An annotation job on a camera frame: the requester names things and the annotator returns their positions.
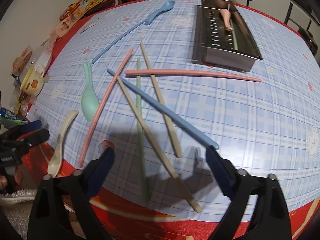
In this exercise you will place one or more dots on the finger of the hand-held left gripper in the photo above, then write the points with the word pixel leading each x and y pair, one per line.
pixel 35 138
pixel 30 127

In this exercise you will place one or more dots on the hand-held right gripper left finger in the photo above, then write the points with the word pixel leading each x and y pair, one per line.
pixel 101 170

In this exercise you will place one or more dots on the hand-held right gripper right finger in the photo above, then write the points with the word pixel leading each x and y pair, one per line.
pixel 220 172

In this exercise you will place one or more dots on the pink chopstick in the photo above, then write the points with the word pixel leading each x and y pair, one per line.
pixel 200 74
pixel 98 112

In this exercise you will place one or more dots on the beige chopstick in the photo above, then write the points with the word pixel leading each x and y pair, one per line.
pixel 169 127
pixel 155 142

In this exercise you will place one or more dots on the blue chopstick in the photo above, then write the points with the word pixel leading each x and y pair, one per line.
pixel 175 118
pixel 120 39

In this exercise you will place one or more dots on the metal utensil tray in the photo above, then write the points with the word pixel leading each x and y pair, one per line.
pixel 225 60

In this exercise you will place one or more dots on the blue green packet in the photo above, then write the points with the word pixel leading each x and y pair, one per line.
pixel 11 116

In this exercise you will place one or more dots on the beige spoon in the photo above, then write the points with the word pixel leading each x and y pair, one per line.
pixel 55 165

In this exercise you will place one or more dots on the yellow printed mug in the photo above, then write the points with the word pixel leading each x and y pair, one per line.
pixel 32 85

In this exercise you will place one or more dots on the white fluffy cloth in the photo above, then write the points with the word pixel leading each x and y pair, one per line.
pixel 15 205

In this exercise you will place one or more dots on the green chopstick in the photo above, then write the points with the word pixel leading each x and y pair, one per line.
pixel 140 130

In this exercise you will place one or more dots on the green spoon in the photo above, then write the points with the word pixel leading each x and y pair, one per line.
pixel 88 100

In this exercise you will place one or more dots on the clear snack packet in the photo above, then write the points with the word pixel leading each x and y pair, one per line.
pixel 23 57

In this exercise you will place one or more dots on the clear plastic container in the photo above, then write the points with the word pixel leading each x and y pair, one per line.
pixel 41 55

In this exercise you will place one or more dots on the pink carton box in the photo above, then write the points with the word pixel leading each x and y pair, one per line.
pixel 62 27

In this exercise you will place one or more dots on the white paper tag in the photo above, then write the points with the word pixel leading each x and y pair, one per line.
pixel 88 26

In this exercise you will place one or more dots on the orange snack packet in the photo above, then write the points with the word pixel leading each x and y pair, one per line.
pixel 72 11

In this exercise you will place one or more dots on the pink spoon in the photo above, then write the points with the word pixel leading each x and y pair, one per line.
pixel 225 17

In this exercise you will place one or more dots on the black tabletop appliance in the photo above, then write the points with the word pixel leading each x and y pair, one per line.
pixel 306 36

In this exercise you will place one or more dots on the blue spoon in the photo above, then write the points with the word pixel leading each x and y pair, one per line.
pixel 167 5

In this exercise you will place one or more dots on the black metal frame stand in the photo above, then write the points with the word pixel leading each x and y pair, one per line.
pixel 290 11

